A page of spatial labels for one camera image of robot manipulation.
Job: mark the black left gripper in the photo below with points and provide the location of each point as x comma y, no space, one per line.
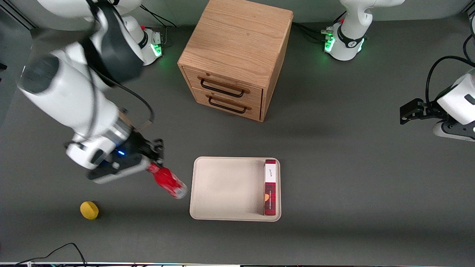
426,110

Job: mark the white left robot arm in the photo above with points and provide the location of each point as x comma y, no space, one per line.
349,40

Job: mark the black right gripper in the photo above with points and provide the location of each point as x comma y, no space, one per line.
139,147

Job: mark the beige plastic tray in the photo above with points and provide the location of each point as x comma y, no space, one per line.
226,189

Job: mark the red coke bottle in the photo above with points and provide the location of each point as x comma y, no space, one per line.
169,182

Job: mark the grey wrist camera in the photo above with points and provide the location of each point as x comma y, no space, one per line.
118,170
451,131

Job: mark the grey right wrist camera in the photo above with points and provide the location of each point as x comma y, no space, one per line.
118,170

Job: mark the yellow lemon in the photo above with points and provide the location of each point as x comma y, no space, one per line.
89,210

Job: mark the red tartan shortbread box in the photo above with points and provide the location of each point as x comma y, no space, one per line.
270,185

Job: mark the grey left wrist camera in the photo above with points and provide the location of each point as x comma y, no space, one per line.
451,131

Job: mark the wooden two-drawer cabinet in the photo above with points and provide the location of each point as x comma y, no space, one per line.
237,40

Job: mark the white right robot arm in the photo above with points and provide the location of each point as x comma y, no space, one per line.
74,100

